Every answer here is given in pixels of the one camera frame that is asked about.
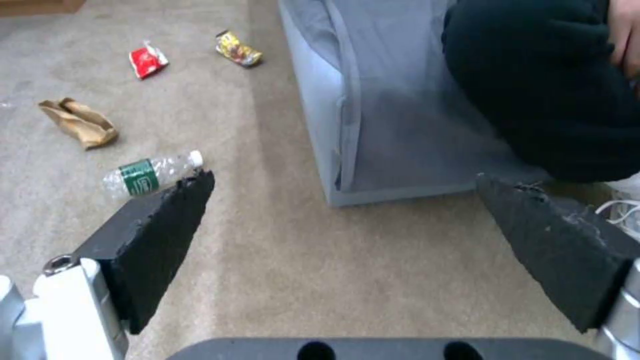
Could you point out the yellow crumpled snack wrapper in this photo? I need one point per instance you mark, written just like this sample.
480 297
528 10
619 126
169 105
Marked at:
237 48

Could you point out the crumpled brown paper bag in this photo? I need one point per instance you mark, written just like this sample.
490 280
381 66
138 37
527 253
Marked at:
80 122

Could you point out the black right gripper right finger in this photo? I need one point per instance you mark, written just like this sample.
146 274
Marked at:
555 240

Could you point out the person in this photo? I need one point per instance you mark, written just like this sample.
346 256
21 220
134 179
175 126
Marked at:
540 82

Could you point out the wooden furniture piece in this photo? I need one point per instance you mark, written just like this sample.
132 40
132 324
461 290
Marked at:
40 4

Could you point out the clear plastic bottle green label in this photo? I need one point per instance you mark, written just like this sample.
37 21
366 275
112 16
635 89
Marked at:
145 175

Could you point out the white shoe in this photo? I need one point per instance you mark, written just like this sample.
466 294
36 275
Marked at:
622 204

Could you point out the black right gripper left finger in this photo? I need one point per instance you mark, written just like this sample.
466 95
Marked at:
150 240

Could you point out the grey fabric sofa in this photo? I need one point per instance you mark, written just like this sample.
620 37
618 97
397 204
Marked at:
380 101

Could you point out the red snack wrapper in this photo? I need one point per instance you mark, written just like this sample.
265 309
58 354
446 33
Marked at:
147 60

